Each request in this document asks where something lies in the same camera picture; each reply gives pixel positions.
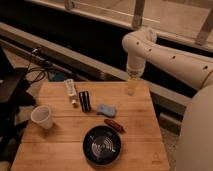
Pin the translucent arm tip tool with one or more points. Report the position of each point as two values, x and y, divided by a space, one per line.
132 82

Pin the black striped eraser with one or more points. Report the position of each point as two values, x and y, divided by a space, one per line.
85 101

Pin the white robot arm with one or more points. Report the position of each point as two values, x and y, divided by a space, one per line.
195 145

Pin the blue sponge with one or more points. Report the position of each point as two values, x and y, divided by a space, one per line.
106 110

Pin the clear small plastic bottle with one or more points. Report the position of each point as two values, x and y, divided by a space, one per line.
71 91

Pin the black round bowl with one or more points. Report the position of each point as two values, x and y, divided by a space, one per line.
101 145

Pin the white plastic cup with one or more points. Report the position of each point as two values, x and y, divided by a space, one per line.
41 115

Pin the dark equipment stand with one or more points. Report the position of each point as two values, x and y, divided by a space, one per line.
13 95

